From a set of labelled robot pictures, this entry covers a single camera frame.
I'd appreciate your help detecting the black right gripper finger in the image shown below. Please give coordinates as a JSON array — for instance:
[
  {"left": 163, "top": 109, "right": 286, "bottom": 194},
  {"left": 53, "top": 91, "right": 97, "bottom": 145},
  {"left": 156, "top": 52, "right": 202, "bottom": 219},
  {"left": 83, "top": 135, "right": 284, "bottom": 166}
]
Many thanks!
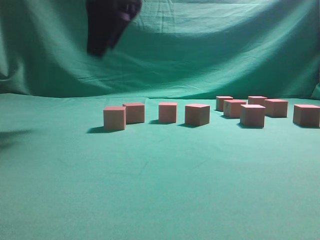
[{"left": 107, "top": 0, "right": 142, "bottom": 49}]

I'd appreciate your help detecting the green cloth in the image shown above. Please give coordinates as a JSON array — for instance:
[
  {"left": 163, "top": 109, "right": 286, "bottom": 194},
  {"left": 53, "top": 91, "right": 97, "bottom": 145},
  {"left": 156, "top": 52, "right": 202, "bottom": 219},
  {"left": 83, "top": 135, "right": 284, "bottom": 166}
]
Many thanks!
[{"left": 0, "top": 0, "right": 320, "bottom": 240}]

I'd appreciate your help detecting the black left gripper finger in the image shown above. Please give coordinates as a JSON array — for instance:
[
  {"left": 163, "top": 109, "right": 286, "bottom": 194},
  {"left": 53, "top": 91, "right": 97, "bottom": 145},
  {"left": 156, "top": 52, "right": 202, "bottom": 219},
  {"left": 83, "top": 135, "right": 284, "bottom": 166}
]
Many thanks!
[{"left": 85, "top": 0, "right": 114, "bottom": 57}]

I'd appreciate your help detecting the pink cube column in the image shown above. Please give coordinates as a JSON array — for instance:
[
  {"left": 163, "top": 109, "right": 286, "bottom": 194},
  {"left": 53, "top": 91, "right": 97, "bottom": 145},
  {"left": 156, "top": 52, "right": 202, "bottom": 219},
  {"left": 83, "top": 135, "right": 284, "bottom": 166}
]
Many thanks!
[
  {"left": 264, "top": 99, "right": 289, "bottom": 118},
  {"left": 215, "top": 96, "right": 234, "bottom": 112},
  {"left": 122, "top": 102, "right": 145, "bottom": 124},
  {"left": 158, "top": 102, "right": 178, "bottom": 123},
  {"left": 240, "top": 104, "right": 266, "bottom": 128},
  {"left": 247, "top": 96, "right": 268, "bottom": 106},
  {"left": 223, "top": 99, "right": 247, "bottom": 118},
  {"left": 103, "top": 106, "right": 126, "bottom": 131},
  {"left": 184, "top": 103, "right": 211, "bottom": 126}
]

